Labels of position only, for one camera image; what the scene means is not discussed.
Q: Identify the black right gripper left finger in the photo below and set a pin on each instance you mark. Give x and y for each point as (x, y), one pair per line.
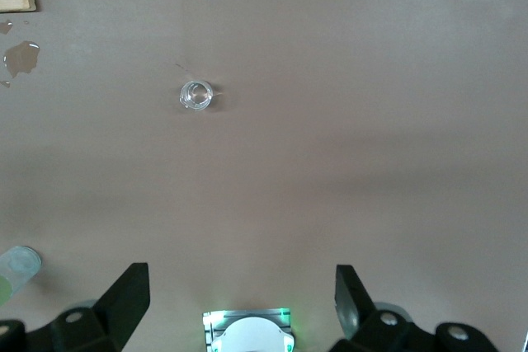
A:
(107, 319)

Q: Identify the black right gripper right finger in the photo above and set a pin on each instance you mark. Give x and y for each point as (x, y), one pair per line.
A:
(371, 327)

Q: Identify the clear glass beaker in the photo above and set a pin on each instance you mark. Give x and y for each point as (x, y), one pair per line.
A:
(196, 95)

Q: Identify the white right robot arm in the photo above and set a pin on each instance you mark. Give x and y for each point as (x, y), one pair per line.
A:
(251, 335)

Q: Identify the green sleeved glass bottle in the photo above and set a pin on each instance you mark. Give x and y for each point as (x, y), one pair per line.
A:
(16, 269)

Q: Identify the spilled liquid puddle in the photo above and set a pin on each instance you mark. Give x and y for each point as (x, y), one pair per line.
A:
(22, 57)

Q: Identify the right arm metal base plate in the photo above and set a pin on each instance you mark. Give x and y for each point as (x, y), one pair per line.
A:
(210, 321)

